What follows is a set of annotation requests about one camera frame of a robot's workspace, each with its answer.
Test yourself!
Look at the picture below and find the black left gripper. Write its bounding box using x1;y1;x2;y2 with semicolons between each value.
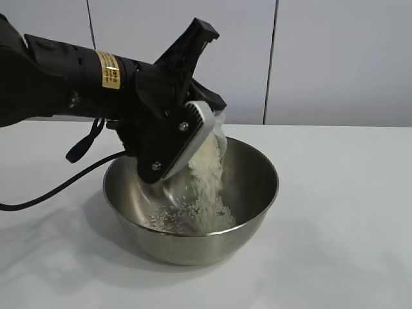
117;62;227;186

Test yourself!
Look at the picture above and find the black cable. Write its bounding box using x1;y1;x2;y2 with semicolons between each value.
0;151;128;212

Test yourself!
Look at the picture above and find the stainless steel mixing bowl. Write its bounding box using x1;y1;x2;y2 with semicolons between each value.
102;135;280;267

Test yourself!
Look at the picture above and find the white uncooked rice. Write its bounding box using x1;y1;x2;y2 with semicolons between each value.
143;133;238;234

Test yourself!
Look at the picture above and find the black strap loop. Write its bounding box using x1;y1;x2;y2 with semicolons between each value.
66;117;107;164

